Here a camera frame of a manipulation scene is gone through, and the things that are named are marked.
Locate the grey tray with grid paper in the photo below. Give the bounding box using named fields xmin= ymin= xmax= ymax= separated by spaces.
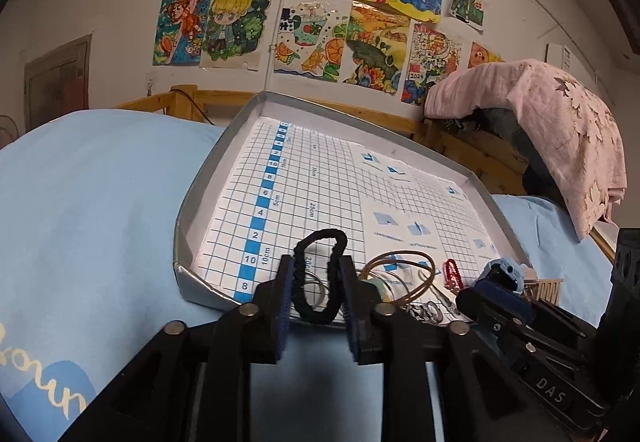
xmin=172 ymin=90 xmax=533 ymax=327

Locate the black braided hair tie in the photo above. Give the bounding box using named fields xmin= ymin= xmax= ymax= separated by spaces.
xmin=292 ymin=228 xmax=349 ymax=325

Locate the brown hair tie green flower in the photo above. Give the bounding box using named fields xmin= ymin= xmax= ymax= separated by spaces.
xmin=359 ymin=249 xmax=437 ymax=307

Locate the black cable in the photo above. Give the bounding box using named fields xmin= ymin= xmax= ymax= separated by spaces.
xmin=172 ymin=89 xmax=216 ymax=125

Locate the recessed wall cabinet door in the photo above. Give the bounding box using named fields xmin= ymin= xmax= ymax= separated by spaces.
xmin=24 ymin=34 xmax=93 ymax=133

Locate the dark grey bundle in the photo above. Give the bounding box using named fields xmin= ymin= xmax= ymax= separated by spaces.
xmin=462 ymin=106 xmax=568 ymax=207

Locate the pink floral cloth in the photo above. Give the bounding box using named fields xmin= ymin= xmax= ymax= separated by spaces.
xmin=424 ymin=59 xmax=628 ymax=240

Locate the white sparkly hair clip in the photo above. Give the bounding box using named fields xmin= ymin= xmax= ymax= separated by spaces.
xmin=431 ymin=284 xmax=458 ymax=317

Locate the blue wrist watch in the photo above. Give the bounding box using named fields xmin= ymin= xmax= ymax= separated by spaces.
xmin=475 ymin=258 xmax=563 ymax=305

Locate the white fan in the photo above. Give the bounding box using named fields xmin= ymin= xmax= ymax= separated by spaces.
xmin=0 ymin=114 xmax=21 ymax=147

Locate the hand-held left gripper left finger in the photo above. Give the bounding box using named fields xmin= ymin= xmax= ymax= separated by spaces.
xmin=57 ymin=254 xmax=296 ymax=442

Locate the light blue printed blanket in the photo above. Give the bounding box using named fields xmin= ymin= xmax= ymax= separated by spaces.
xmin=0 ymin=109 xmax=616 ymax=442

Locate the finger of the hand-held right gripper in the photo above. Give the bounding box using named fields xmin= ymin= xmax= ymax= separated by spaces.
xmin=456 ymin=288 xmax=587 ymax=366
xmin=476 ymin=273 xmax=599 ymax=349

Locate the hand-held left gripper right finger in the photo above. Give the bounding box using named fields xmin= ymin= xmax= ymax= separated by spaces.
xmin=339 ymin=256 xmax=543 ymax=442

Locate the wooden bed frame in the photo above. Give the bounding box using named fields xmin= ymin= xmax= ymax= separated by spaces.
xmin=117 ymin=84 xmax=616 ymax=257

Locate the white wall pipe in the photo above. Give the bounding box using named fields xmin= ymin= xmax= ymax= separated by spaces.
xmin=265 ymin=0 xmax=288 ymax=92

